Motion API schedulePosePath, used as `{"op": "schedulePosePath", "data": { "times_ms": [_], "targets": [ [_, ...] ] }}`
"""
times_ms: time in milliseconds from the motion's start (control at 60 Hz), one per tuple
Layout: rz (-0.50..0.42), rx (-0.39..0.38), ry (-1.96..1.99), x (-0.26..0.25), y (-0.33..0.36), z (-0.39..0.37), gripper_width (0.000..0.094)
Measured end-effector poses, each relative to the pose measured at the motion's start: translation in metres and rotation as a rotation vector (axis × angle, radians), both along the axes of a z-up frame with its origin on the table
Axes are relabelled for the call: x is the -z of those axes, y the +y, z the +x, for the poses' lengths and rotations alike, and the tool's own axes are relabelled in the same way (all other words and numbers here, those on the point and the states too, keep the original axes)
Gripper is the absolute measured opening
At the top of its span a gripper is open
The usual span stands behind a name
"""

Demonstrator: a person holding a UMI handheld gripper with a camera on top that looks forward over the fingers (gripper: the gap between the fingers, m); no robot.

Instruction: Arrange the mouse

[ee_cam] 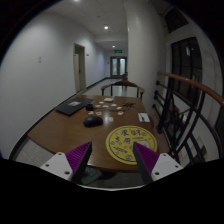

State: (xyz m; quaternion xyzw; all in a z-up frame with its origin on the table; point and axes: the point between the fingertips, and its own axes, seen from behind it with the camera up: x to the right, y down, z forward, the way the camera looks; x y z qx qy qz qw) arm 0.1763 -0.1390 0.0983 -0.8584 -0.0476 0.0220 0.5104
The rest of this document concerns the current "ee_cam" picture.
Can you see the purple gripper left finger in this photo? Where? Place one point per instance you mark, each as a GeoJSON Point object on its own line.
{"type": "Point", "coordinates": [71, 165]}

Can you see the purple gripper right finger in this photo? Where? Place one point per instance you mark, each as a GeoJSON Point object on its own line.
{"type": "Point", "coordinates": [153, 166]}

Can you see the round yellow mouse pad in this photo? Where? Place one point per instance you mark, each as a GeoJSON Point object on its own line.
{"type": "Point", "coordinates": [119, 143]}

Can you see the black computer mouse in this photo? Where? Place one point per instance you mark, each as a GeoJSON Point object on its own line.
{"type": "Point", "coordinates": [92, 121]}

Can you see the white notepad with pen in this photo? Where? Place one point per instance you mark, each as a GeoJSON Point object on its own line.
{"type": "Point", "coordinates": [143, 117]}

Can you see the small black cup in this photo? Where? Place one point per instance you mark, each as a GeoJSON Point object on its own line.
{"type": "Point", "coordinates": [89, 107]}

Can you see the small white box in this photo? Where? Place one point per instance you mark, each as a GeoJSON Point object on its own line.
{"type": "Point", "coordinates": [108, 100]}

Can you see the wooden armchair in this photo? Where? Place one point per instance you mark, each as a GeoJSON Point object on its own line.
{"type": "Point", "coordinates": [122, 84]}

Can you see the glass double door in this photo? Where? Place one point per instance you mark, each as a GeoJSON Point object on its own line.
{"type": "Point", "coordinates": [118, 66]}

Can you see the dark window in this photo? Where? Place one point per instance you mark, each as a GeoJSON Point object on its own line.
{"type": "Point", "coordinates": [187, 62]}

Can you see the green exit sign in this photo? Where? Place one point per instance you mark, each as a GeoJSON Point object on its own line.
{"type": "Point", "coordinates": [118, 51]}

